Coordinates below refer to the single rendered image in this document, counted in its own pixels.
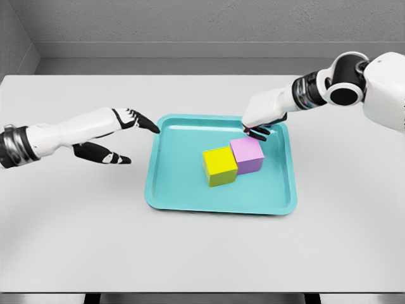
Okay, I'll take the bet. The yellow cube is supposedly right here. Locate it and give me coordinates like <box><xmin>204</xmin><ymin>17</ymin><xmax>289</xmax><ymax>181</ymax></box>
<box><xmin>202</xmin><ymin>146</ymin><xmax>239</xmax><ymax>188</ymax></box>

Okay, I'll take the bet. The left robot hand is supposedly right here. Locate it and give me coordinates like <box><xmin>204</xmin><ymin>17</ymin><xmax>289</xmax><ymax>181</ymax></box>
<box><xmin>56</xmin><ymin>107</ymin><xmax>161</xmax><ymax>165</ymax></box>

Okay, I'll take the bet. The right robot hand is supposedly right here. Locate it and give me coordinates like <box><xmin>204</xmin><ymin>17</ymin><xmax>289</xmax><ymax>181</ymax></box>
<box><xmin>242</xmin><ymin>89</ymin><xmax>289</xmax><ymax>142</ymax></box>

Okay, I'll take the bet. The pink cube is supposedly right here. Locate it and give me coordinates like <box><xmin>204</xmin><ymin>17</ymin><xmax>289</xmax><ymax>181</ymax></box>
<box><xmin>229</xmin><ymin>136</ymin><xmax>265</xmax><ymax>176</ymax></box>

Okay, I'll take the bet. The teal tray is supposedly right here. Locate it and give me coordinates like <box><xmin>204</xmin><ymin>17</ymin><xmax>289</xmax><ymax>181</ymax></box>
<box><xmin>144</xmin><ymin>113</ymin><xmax>298</xmax><ymax>217</ymax></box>

